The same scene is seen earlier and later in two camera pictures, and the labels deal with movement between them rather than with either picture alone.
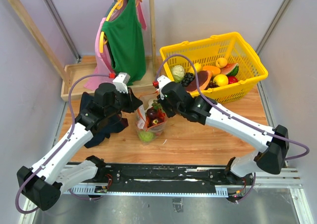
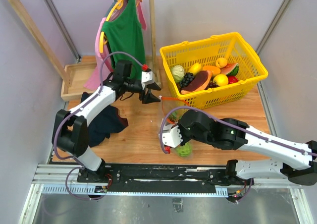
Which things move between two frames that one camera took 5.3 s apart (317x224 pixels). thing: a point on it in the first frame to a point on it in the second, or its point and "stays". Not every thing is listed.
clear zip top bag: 151,119 to 171,107
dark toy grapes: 188,78 stays
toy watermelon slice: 231,69 stays
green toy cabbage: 146,136 to 184,150
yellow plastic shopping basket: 217,66 stays
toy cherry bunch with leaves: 156,105 to 174,117
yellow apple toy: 221,80 stays
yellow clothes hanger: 103,38 stays
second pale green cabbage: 178,72 stays
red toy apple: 232,79 stays
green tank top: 126,34 stays
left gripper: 133,103 to 149,97
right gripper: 163,102 to 185,140
